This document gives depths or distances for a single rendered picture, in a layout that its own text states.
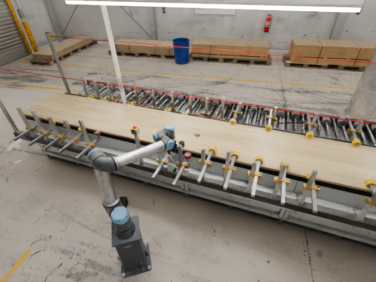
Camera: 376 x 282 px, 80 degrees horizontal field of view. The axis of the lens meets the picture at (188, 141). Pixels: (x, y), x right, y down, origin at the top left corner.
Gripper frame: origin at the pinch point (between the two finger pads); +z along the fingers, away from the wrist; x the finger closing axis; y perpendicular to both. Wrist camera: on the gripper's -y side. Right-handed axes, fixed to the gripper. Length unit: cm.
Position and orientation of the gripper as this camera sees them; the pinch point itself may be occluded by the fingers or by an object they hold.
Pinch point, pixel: (170, 155)
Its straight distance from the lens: 234.7
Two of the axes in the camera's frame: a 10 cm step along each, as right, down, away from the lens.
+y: 9.4, 1.9, -2.9
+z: 0.4, 7.9, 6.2
